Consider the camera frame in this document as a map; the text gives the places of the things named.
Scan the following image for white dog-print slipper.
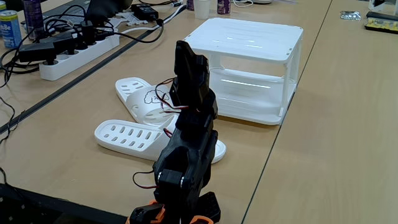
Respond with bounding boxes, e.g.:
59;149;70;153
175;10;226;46
114;77;181;127
94;119;227;166

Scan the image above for white plastic shoe rack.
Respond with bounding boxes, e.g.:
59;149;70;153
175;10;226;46
183;17;304;126

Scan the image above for white paper cup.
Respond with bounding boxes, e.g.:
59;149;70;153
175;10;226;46
193;0;211;20

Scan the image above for black power adapter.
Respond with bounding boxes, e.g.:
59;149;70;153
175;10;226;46
130;2;159;22

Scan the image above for dark laptop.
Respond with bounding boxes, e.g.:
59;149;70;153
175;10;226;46
43;0;134;27

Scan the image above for black power plug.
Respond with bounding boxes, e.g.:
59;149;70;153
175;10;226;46
80;20;97;47

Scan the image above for white power strip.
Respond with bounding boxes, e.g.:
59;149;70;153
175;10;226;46
39;33;121;82

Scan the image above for orange table clamp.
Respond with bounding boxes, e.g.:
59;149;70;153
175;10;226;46
126;198;167;224
189;215;215;224

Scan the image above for black plug adapter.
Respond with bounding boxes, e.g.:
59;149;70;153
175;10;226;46
40;30;78;56
18;42;57;65

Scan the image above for tall purple drink can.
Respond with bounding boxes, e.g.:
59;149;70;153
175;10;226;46
22;0;46;41

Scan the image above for silver foil packet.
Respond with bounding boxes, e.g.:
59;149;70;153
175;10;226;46
340;10;362;21

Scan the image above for blue drink can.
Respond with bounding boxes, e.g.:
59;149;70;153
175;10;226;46
0;9;23;49

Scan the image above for black and yellow box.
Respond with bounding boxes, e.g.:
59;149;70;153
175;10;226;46
364;11;398;34

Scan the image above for clear plastic box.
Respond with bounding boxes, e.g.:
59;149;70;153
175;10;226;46
368;0;398;13

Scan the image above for black cable with connector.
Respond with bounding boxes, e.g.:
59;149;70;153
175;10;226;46
93;18;165;44

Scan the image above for white printed bracket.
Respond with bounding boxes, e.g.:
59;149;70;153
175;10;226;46
107;11;149;32

